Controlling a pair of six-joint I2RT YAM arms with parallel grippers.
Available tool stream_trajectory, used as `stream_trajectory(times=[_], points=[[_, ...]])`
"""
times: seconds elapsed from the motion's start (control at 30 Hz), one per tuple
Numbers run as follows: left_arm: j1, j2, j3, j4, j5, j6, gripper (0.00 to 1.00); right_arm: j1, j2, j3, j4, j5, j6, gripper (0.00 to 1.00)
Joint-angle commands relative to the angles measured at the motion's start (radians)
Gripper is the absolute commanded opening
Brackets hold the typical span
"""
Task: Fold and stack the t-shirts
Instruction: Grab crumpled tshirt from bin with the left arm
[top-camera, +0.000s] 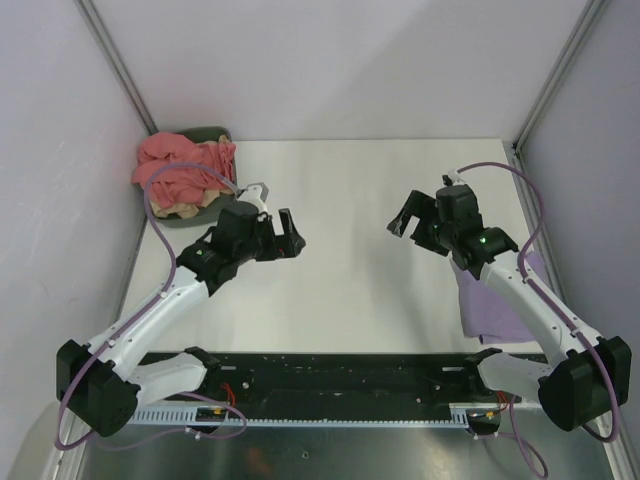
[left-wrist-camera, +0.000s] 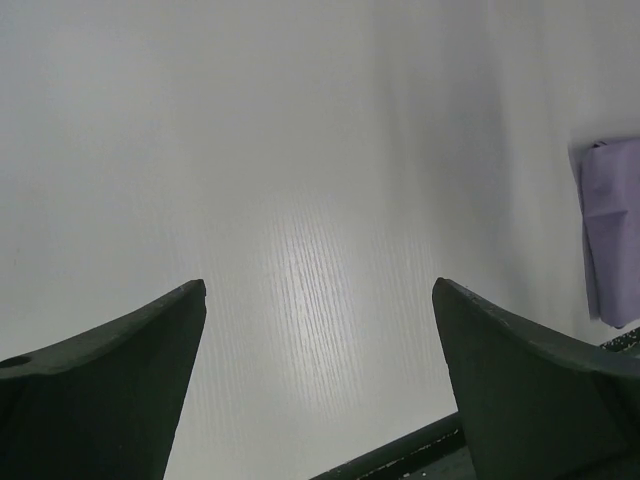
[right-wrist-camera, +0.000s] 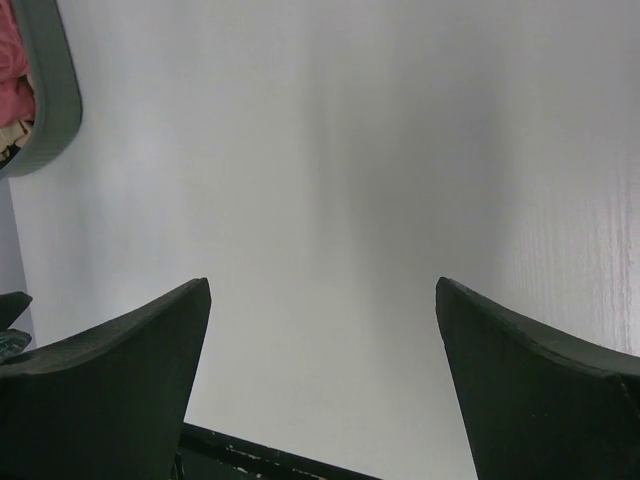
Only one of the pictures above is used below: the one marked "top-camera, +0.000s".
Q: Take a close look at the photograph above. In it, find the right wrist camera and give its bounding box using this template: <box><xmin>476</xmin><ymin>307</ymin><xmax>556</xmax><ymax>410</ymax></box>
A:
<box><xmin>436</xmin><ymin>172</ymin><xmax>479</xmax><ymax>222</ymax></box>

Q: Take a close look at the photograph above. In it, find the pink t shirt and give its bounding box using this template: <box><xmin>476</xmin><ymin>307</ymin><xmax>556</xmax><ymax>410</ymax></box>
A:
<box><xmin>131</xmin><ymin>131</ymin><xmax>236</xmax><ymax>207</ymax></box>

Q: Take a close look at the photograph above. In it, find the aluminium frame post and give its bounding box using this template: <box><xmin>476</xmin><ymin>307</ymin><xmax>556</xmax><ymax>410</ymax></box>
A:
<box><xmin>512</xmin><ymin>0</ymin><xmax>614</xmax><ymax>151</ymax></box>
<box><xmin>74</xmin><ymin>0</ymin><xmax>158</xmax><ymax>135</ymax></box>

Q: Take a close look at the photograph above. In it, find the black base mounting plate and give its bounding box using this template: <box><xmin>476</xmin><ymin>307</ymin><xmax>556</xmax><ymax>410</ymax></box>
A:
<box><xmin>137</xmin><ymin>351</ymin><xmax>551</xmax><ymax>421</ymax></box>

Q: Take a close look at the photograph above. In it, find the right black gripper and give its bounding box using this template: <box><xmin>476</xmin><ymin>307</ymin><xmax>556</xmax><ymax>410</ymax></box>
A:
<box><xmin>387</xmin><ymin>190</ymin><xmax>457</xmax><ymax>257</ymax></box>

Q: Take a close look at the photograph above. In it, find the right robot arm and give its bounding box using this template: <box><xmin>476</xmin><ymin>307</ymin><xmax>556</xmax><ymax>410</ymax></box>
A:
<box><xmin>387</xmin><ymin>185</ymin><xmax>632</xmax><ymax>431</ymax></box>

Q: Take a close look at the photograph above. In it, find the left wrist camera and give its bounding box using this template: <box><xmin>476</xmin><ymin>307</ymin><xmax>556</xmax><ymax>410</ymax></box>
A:
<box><xmin>236</xmin><ymin>182</ymin><xmax>269</xmax><ymax>213</ymax></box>

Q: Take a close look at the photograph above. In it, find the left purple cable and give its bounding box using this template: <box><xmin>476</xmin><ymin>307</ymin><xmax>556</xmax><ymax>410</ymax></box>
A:
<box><xmin>53</xmin><ymin>162</ymin><xmax>248</xmax><ymax>453</ymax></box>

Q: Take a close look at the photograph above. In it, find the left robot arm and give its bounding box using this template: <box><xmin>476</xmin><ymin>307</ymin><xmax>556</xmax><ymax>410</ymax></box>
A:
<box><xmin>56</xmin><ymin>201</ymin><xmax>306</xmax><ymax>437</ymax></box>

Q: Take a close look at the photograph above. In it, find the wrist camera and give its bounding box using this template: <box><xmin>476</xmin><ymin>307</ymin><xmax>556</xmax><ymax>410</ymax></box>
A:
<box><xmin>436</xmin><ymin>172</ymin><xmax>479</xmax><ymax>222</ymax></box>
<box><xmin>236</xmin><ymin>182</ymin><xmax>269</xmax><ymax>213</ymax></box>

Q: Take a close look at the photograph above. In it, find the right aluminium frame post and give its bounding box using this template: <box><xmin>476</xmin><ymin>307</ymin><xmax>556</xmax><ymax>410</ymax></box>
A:
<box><xmin>512</xmin><ymin>0</ymin><xmax>614</xmax><ymax>151</ymax></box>

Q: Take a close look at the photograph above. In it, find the left aluminium frame post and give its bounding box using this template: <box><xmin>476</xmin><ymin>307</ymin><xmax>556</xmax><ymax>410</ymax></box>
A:
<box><xmin>74</xmin><ymin>0</ymin><xmax>158</xmax><ymax>135</ymax></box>

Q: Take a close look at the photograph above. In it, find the beige t shirt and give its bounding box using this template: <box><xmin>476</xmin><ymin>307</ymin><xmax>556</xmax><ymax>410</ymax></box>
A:
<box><xmin>150</xmin><ymin>139</ymin><xmax>238</xmax><ymax>220</ymax></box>

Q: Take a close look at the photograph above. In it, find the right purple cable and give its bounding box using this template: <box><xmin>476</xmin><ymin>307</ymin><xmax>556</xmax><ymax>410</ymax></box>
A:
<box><xmin>449</xmin><ymin>161</ymin><xmax>621</xmax><ymax>479</ymax></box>

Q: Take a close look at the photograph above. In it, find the grey slotted cable duct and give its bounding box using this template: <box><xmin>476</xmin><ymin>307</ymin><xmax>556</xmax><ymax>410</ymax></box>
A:
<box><xmin>130</xmin><ymin>402</ymin><xmax>504</xmax><ymax>429</ymax></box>

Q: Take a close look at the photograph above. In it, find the lilac folded t shirt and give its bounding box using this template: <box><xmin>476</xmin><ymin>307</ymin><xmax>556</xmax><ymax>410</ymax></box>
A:
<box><xmin>449</xmin><ymin>251</ymin><xmax>557</xmax><ymax>346</ymax></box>

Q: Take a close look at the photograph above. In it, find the dark green plastic bin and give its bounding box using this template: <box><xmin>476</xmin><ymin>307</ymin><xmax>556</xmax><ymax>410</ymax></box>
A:
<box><xmin>150</xmin><ymin>126</ymin><xmax>233</xmax><ymax>229</ymax></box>

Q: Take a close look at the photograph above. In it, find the purple cable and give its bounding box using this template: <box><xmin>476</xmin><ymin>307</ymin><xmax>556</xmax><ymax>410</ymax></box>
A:
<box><xmin>53</xmin><ymin>162</ymin><xmax>248</xmax><ymax>453</ymax></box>
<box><xmin>449</xmin><ymin>161</ymin><xmax>621</xmax><ymax>479</ymax></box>

